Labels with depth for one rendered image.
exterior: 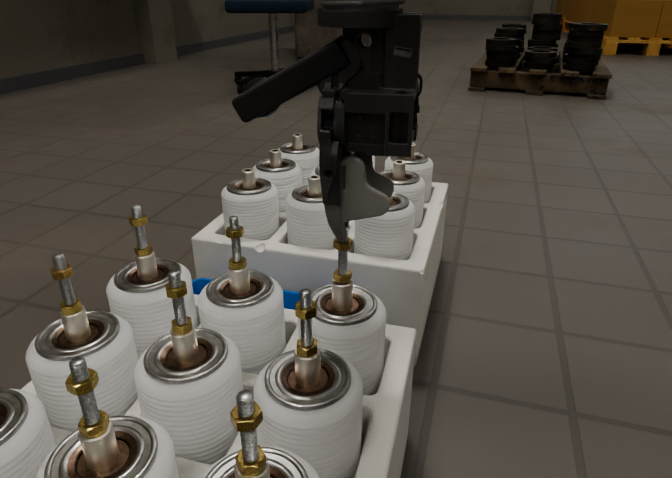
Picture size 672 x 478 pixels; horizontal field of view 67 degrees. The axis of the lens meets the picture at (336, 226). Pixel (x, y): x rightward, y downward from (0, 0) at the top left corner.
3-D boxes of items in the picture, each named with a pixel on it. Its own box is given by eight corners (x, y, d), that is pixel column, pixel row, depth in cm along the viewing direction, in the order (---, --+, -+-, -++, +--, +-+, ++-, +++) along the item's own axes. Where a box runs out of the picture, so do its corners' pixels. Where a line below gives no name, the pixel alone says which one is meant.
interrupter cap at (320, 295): (315, 333, 51) (315, 327, 50) (300, 293, 57) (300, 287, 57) (387, 322, 53) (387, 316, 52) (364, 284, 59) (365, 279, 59)
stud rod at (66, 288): (68, 326, 49) (49, 257, 46) (72, 320, 50) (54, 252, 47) (79, 326, 49) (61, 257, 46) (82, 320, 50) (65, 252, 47)
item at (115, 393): (59, 515, 52) (11, 378, 45) (72, 442, 61) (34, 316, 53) (157, 489, 55) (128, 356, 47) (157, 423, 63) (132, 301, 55)
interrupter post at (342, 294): (334, 314, 54) (334, 288, 52) (328, 302, 56) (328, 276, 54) (356, 311, 54) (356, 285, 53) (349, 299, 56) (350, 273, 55)
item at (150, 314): (127, 426, 63) (98, 303, 55) (134, 374, 71) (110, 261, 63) (207, 411, 65) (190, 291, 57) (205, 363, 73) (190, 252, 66)
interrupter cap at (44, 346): (28, 370, 46) (26, 364, 46) (44, 322, 52) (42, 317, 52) (117, 354, 48) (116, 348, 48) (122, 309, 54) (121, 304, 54)
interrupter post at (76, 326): (64, 347, 49) (56, 319, 47) (67, 332, 51) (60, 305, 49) (91, 342, 49) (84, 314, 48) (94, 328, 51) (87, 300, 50)
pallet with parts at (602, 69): (600, 71, 369) (613, 11, 351) (607, 101, 275) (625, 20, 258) (489, 65, 397) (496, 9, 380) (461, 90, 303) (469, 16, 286)
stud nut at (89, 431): (102, 438, 35) (99, 429, 34) (76, 439, 35) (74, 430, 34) (112, 416, 37) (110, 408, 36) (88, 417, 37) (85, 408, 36)
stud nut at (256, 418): (245, 405, 32) (244, 395, 32) (267, 415, 32) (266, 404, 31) (226, 427, 31) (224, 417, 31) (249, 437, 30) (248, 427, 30)
